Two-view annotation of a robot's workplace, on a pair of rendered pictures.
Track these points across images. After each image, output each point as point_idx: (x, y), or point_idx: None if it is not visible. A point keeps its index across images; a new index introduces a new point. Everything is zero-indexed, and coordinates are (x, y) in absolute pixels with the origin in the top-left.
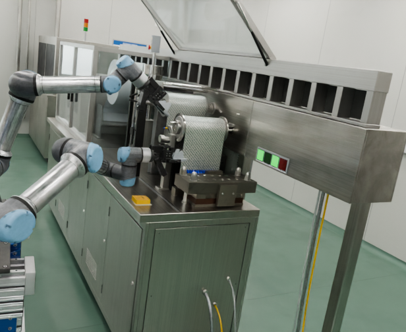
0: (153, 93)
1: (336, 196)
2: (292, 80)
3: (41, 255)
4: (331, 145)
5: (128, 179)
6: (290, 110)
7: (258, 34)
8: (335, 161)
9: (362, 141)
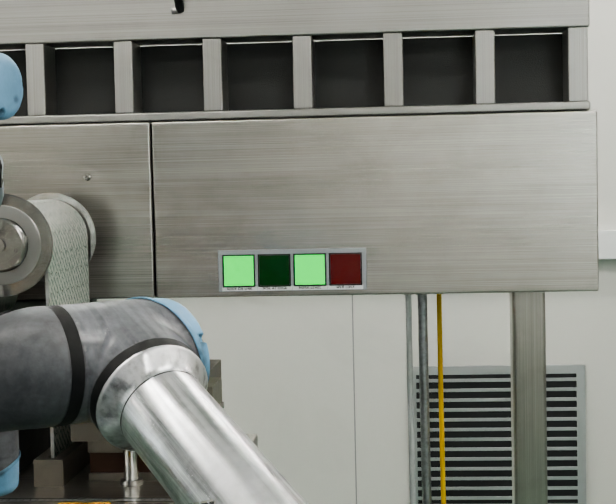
0: None
1: (556, 287)
2: (308, 39)
3: None
4: (505, 174)
5: (15, 461)
6: (329, 118)
7: None
8: (528, 206)
9: (595, 141)
